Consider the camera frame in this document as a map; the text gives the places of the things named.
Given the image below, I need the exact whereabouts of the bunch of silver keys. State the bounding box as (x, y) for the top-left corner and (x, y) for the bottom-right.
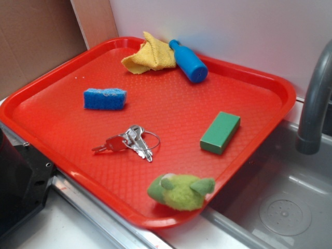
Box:
(92, 125), (161, 162)

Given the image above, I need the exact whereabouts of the green rectangular block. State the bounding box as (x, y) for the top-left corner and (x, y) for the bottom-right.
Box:
(200, 112), (241, 155)

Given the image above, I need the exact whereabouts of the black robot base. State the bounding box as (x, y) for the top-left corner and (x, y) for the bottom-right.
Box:
(1, 131), (54, 240)

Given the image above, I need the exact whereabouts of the red plastic tray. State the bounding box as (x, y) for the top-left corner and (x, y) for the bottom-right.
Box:
(1, 37), (296, 230)

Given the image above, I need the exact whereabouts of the blue toy bottle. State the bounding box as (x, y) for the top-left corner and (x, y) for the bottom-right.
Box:
(169, 40), (208, 83)

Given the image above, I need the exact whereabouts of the blue sponge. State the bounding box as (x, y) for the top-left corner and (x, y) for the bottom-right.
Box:
(84, 88), (127, 110)

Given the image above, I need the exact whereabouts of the green plush toy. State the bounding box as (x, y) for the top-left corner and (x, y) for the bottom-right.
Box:
(147, 173), (215, 211)

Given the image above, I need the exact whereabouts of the yellow cloth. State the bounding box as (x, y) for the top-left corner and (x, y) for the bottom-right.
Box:
(121, 31), (177, 74)

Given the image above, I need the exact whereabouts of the grey sink basin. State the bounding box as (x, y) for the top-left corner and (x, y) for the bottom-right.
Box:
(202, 121), (331, 248)

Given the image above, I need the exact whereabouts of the grey faucet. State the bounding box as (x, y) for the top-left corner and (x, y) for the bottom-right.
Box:
(296, 41), (331, 155)

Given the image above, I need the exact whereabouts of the brown cardboard panel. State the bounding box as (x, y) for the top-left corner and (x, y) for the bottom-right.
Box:
(1, 1), (118, 99)

